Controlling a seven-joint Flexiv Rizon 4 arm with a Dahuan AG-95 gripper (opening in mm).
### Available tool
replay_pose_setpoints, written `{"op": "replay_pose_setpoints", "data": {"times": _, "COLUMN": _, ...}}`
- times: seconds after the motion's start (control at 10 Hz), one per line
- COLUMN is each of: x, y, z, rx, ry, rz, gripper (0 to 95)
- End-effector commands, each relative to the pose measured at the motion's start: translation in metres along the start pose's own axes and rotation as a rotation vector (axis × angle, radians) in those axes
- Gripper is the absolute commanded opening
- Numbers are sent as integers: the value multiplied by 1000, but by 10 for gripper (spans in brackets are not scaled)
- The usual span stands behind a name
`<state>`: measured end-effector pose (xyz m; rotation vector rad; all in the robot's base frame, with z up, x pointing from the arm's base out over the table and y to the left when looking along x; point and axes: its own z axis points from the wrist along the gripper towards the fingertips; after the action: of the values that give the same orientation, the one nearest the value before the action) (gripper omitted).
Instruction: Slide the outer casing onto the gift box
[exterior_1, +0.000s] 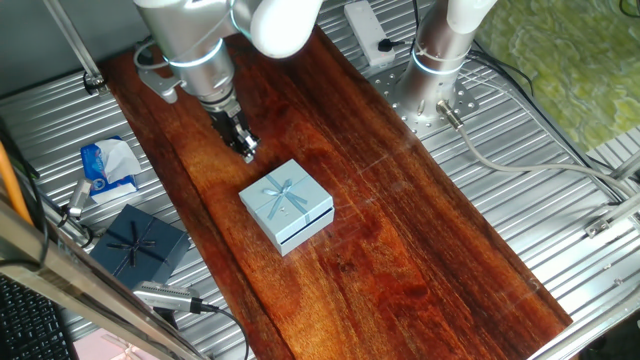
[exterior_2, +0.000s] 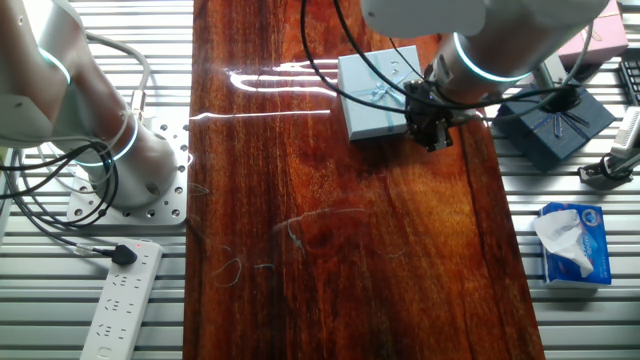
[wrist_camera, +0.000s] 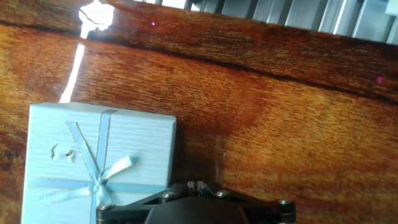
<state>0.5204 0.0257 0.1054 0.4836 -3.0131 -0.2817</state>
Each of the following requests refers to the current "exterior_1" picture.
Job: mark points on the light blue casing with bow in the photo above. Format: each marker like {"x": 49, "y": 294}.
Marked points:
{"x": 305, "y": 192}

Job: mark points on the small silver camera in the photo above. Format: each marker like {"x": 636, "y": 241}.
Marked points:
{"x": 80, "y": 192}

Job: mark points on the black keyboard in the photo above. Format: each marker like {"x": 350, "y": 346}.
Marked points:
{"x": 30, "y": 325}

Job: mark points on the orange pole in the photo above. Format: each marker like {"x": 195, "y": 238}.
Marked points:
{"x": 10, "y": 180}

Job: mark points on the blue tissue box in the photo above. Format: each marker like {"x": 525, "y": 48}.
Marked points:
{"x": 92, "y": 167}

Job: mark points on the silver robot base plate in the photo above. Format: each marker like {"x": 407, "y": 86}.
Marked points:
{"x": 462, "y": 102}

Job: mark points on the wide metal frame bar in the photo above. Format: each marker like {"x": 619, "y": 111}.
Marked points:
{"x": 50, "y": 270}

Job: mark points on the thin metal pole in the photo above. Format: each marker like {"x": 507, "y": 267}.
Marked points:
{"x": 77, "y": 45}

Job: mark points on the navy gift box with ribbon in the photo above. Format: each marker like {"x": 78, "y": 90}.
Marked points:
{"x": 150, "y": 240}

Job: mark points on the gripper camera on silver bracket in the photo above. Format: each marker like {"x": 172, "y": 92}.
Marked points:
{"x": 160, "y": 86}

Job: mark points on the long silver camera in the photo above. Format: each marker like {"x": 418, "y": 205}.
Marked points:
{"x": 160, "y": 296}

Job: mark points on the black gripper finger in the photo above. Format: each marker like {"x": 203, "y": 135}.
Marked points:
{"x": 249, "y": 138}
{"x": 241, "y": 149}

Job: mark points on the white tissue sheet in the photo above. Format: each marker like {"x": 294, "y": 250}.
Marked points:
{"x": 120, "y": 160}

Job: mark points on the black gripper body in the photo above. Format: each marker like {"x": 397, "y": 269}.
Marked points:
{"x": 225, "y": 124}

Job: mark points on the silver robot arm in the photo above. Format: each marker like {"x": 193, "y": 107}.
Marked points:
{"x": 190, "y": 35}

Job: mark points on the pink gift box with ribbon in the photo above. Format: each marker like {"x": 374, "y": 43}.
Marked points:
{"x": 95, "y": 347}

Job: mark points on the white power strip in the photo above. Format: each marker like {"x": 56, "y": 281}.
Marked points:
{"x": 367, "y": 30}

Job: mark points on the aluminium profile bar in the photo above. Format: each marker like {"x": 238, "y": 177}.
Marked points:
{"x": 620, "y": 210}
{"x": 630, "y": 167}

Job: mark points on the black power plug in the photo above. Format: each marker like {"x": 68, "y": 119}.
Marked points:
{"x": 385, "y": 45}

